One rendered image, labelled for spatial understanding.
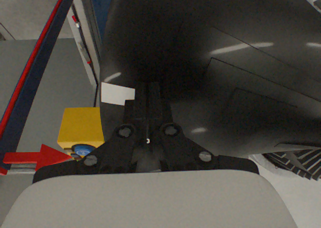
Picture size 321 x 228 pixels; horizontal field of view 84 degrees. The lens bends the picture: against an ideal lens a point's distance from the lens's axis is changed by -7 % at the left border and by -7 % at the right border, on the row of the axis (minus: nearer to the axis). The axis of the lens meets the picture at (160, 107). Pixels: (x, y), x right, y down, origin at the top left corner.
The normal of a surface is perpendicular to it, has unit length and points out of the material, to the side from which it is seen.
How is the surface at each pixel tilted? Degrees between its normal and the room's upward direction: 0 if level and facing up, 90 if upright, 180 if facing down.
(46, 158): 90
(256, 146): 4
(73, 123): 90
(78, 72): 90
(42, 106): 90
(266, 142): 5
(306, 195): 50
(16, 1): 0
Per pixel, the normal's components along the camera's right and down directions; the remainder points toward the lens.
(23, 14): 0.07, 0.84
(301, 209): 0.08, 0.11
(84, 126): 0.05, -0.55
